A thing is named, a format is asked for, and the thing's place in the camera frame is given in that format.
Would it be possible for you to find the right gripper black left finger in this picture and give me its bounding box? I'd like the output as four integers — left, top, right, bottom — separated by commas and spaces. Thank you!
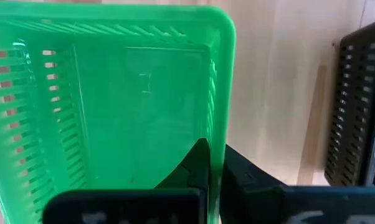
43, 138, 211, 224

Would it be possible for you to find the green slotted plastic basket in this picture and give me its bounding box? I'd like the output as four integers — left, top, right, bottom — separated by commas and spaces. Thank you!
0, 1, 237, 224

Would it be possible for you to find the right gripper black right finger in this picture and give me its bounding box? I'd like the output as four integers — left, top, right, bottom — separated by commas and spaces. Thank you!
220, 144, 375, 224

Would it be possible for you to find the black slotted plastic basket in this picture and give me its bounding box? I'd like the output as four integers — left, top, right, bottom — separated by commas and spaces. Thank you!
323, 14, 375, 187

